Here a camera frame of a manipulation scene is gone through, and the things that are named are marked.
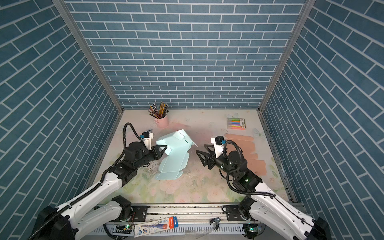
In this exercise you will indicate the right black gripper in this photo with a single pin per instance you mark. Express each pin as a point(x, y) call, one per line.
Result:
point(208, 158)

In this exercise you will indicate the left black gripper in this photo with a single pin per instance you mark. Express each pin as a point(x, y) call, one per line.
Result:
point(156, 151)

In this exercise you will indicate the light blue paper box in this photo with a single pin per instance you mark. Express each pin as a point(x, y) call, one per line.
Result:
point(178, 144)

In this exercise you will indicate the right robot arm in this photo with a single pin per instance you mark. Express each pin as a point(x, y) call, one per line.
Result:
point(261, 203)

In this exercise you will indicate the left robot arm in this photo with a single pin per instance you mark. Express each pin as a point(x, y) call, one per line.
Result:
point(77, 217)

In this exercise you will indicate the pink flat paper box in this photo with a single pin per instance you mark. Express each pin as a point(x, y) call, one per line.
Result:
point(247, 144)

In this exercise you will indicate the pink pencil bucket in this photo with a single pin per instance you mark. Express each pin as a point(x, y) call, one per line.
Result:
point(162, 122)

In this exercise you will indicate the pack of coloured markers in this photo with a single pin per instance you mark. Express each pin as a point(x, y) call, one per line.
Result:
point(236, 123)

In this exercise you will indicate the bundle of coloured pencils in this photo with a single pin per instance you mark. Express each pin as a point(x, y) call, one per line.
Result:
point(158, 111)

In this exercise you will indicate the small metal clip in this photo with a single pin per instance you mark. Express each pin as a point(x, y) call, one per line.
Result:
point(215, 223)

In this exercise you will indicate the red blue white package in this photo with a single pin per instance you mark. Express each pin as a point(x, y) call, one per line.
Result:
point(155, 226)

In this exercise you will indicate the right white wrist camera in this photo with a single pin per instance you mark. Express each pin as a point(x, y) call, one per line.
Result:
point(218, 143)

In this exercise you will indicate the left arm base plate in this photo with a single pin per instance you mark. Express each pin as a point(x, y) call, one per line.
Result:
point(135, 214)

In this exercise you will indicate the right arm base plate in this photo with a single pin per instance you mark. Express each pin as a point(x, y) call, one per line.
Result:
point(234, 213)

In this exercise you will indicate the aluminium mounting rail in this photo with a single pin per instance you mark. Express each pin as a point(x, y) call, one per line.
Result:
point(192, 220)

